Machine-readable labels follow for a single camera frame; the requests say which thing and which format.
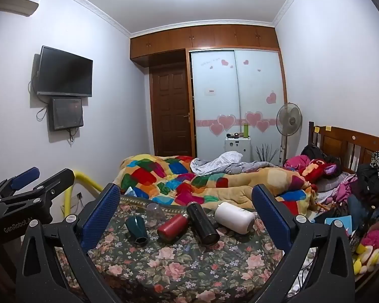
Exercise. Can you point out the red plush toy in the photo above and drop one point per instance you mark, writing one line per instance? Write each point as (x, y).
(319, 169)

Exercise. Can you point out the dark green cup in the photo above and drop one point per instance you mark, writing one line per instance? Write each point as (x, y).
(135, 231)

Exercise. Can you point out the black bottle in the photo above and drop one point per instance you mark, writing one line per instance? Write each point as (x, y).
(202, 224)

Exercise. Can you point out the green bottle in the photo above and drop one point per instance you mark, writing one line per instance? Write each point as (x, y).
(246, 131)

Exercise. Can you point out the grey striped cloth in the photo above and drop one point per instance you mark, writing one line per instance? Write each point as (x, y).
(227, 164)

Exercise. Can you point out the red bottle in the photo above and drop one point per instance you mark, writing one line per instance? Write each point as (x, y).
(172, 228)

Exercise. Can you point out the brown overhead cabinets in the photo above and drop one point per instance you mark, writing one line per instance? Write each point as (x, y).
(202, 39)

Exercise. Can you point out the white bedside cabinet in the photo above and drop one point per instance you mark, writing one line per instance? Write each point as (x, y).
(237, 150)

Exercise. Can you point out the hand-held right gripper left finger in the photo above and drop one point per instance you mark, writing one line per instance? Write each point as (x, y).
(100, 219)

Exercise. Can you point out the pink cloth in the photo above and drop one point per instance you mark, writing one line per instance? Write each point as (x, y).
(295, 161)

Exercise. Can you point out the small black wall monitor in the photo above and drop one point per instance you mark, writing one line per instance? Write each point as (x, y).
(66, 113)

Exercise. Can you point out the brown wooden headboard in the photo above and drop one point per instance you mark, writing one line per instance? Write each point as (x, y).
(344, 143)

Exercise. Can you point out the dark dried plant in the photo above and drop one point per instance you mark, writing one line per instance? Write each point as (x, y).
(267, 154)

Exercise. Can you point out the black bag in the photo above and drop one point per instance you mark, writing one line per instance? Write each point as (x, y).
(312, 153)

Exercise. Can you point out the brown wooden door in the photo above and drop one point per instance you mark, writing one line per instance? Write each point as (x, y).
(170, 110)

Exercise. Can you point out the white air conditioner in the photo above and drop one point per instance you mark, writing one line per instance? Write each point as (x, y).
(17, 6)

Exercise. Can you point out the blue book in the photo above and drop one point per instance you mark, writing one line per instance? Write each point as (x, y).
(338, 222)

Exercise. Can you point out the yellow tube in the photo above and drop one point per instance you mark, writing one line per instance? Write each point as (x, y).
(83, 177)

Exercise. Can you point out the white sliding wardrobe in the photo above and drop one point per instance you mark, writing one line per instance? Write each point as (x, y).
(240, 94)

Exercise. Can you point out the colourful patchwork quilt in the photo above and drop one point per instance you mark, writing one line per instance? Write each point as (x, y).
(164, 176)

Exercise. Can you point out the black clothing pile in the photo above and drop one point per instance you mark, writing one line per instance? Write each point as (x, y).
(371, 176)

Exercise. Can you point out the white bottle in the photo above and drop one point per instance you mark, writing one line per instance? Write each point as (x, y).
(233, 217)

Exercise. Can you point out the yellow and pink plush toys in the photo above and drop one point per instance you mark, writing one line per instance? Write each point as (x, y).
(371, 249)

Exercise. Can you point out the purple clothing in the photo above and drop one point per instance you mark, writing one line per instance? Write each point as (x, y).
(344, 189)

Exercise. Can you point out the black wall television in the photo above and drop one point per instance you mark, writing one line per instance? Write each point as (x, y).
(66, 71)

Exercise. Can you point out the standing fan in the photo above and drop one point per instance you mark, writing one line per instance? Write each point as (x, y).
(289, 120)

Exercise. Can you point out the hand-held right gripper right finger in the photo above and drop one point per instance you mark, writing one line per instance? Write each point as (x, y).
(271, 219)

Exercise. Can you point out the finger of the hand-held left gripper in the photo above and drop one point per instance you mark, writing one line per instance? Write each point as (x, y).
(25, 176)
(58, 181)

